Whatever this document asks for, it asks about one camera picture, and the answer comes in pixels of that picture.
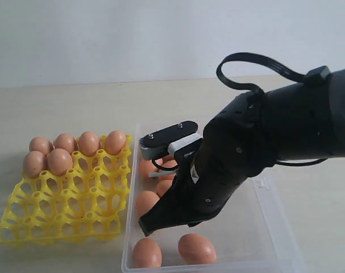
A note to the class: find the brown egg slot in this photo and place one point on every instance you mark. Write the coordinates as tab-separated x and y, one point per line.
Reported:
59	161
66	142
89	143
34	163
115	142
41	144

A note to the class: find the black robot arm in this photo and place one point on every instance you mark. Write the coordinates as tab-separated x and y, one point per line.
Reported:
300	124

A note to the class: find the brown egg front left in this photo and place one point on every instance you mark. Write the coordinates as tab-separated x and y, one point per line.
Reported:
146	253

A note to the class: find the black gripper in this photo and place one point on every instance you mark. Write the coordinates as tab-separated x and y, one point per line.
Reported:
205	180

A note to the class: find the brown egg centre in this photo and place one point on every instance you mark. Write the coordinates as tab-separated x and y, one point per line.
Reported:
163	186

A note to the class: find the brown egg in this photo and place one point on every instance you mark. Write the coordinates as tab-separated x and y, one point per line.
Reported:
169	165
196	249
145	201
146	253
163	186
146	167

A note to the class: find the clear plastic container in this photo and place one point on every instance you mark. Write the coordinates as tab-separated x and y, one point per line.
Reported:
250	234

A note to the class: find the yellow plastic egg tray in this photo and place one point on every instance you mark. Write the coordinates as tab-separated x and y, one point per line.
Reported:
85	202

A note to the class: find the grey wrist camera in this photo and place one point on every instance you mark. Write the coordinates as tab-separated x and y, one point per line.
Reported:
155	145

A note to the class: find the brown egg left middle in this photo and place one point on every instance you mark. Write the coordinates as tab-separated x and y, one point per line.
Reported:
145	201

